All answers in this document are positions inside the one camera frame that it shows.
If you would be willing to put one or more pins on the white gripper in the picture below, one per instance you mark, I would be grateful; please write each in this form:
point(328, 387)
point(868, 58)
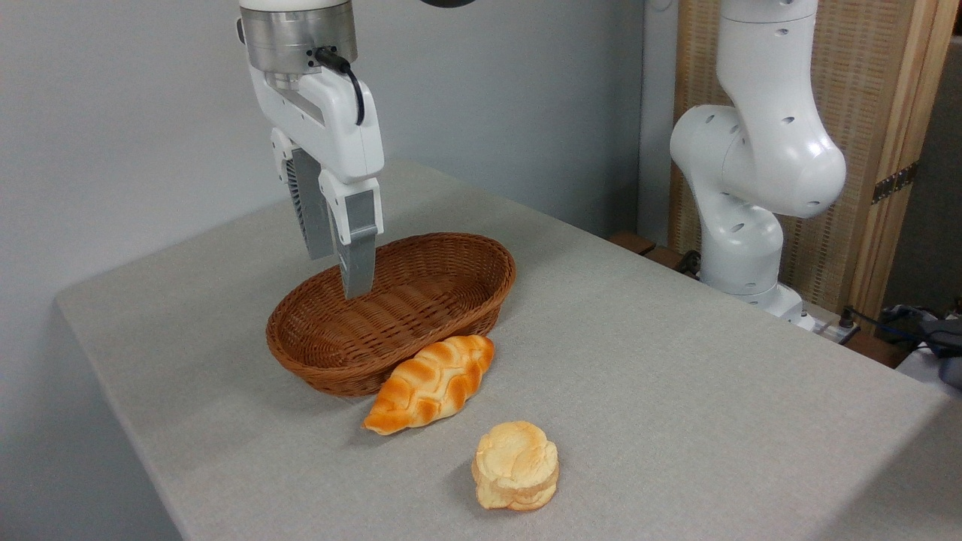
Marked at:
point(331, 126)

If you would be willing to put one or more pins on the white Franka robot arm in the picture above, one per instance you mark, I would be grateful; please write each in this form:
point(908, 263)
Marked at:
point(759, 150)

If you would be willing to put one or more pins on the brown wicker basket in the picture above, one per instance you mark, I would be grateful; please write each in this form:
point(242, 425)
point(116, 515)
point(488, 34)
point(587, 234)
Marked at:
point(331, 330)

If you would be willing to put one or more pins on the white power strip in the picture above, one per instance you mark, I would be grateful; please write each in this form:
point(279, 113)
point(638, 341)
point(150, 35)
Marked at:
point(830, 330)

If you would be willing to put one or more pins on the grey fabric tablecloth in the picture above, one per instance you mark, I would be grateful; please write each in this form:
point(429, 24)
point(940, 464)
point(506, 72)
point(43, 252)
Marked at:
point(676, 421)

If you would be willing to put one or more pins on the dark grey bag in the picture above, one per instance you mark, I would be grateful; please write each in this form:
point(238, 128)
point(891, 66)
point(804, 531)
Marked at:
point(948, 349)

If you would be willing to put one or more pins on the brown wooden platform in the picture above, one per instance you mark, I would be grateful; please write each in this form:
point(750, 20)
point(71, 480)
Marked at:
point(631, 242)

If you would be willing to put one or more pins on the wooden folding screen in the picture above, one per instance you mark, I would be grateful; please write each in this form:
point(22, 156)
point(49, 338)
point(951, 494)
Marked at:
point(864, 90)

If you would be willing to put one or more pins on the long braided bread loaf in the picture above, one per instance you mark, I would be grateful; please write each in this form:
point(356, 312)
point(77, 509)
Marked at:
point(428, 383)

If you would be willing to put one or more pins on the dark metal screen hinge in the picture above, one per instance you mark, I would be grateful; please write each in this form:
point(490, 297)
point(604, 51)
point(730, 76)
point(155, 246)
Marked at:
point(894, 182)

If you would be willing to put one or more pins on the small round bread roll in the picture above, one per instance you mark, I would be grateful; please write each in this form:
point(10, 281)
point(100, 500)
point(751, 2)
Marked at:
point(515, 462)

